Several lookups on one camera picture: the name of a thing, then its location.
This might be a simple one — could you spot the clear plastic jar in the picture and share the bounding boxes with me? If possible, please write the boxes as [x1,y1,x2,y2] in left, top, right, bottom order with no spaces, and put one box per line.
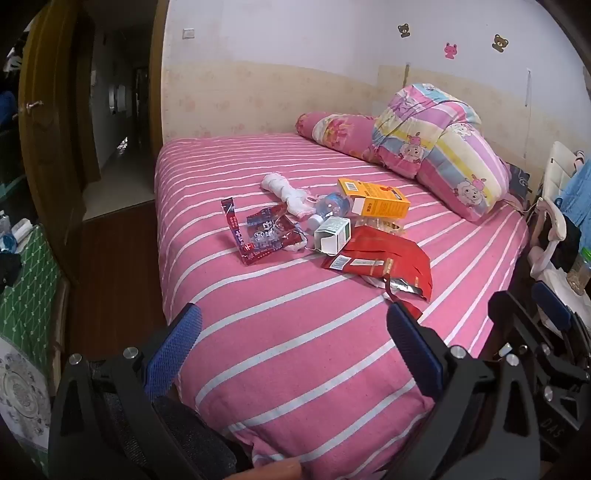
[565,247,591,297]

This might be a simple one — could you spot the small white green box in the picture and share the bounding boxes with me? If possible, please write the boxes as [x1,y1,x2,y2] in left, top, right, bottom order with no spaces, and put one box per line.
[314,217,353,256]

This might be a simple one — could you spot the folded colourful cartoon quilt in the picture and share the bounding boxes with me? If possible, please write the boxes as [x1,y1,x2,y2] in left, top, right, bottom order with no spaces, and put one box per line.
[367,83,513,223]

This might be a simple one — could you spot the clear snack packet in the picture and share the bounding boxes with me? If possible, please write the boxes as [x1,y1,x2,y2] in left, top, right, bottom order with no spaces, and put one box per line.
[353,216,408,237]

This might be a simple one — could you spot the red and blue snack wrapper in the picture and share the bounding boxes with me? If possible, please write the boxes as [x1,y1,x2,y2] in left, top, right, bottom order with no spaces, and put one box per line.
[220,196,308,267]

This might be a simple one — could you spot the green patterned cloth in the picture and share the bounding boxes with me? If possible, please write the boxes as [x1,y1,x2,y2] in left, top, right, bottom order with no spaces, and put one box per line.
[0,224,64,477]

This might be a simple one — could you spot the white wall cable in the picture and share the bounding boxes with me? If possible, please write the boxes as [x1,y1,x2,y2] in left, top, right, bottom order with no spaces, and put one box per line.
[524,68,533,160]

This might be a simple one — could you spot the orange cardboard box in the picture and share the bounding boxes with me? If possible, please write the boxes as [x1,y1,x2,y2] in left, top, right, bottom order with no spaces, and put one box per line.
[337,178,411,220]

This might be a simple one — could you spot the clear plastic water bottle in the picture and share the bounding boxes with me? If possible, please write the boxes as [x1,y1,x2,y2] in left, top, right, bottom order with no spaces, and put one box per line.
[307,191,356,232]

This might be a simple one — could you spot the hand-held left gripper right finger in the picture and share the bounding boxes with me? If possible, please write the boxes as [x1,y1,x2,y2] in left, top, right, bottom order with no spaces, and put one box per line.
[385,301,541,480]

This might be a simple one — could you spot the pink striped bed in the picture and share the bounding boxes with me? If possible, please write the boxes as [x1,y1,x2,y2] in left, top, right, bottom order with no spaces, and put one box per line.
[152,133,530,468]

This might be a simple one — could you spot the person's bare leg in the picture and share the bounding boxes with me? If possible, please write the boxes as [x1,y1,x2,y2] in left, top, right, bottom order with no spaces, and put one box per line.
[231,460,304,480]

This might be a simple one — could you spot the wooden cabinet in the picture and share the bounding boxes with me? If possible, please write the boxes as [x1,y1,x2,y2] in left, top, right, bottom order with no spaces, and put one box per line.
[148,0,171,152]

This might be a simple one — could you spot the white office chair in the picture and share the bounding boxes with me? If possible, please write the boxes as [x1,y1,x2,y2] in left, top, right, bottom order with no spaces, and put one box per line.
[527,141,591,334]

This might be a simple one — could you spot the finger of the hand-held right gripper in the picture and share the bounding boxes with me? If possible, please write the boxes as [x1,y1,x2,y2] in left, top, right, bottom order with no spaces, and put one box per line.
[530,280,591,366]
[488,290,544,366]

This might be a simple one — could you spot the red snack bag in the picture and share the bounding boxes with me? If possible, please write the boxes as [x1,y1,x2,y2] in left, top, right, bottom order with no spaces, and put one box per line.
[321,226,433,320]

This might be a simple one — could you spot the light blue clothing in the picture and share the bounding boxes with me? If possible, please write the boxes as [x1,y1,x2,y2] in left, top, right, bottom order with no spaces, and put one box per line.
[555,161,591,228]

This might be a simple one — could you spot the dark blue cloth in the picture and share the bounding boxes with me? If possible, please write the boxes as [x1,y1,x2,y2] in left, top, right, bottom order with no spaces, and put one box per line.
[505,161,532,200]

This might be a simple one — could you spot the black clothing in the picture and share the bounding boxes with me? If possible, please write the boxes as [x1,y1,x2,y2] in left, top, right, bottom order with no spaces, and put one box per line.
[551,216,583,274]

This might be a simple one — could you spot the pink floral bolster pillow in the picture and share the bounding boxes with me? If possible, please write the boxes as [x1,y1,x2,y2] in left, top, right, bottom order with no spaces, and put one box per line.
[295,111,385,161]

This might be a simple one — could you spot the wooden door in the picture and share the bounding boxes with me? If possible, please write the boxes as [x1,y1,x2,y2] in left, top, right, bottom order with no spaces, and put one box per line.
[17,0,101,283]

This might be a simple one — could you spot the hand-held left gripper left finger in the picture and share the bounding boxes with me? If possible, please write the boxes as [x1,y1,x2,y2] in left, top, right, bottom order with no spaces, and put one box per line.
[48,303,204,480]

